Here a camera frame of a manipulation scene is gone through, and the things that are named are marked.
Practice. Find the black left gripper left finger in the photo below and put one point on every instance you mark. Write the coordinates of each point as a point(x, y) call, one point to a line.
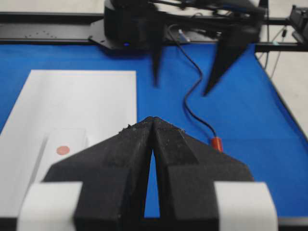
point(114, 175)

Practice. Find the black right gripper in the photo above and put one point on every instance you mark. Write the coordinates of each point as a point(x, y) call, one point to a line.
point(240, 23)

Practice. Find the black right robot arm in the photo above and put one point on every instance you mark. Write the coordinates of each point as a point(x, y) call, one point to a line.
point(140, 25)

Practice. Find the orange soldering iron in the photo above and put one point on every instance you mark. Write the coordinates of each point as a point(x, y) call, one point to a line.
point(216, 143)

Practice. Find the white paper sheet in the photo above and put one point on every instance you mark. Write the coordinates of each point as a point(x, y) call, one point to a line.
point(101, 102)

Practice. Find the orange round mark sticker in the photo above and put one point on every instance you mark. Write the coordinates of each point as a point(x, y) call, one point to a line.
point(63, 150)

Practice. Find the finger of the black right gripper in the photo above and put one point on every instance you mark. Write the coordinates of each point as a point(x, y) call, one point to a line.
point(156, 46)

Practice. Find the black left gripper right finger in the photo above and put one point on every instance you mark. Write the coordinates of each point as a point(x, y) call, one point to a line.
point(186, 170)

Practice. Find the small white card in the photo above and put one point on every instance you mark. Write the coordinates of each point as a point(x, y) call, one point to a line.
point(61, 143)

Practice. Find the black camera tripod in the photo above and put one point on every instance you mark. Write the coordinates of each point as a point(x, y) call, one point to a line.
point(299, 21)

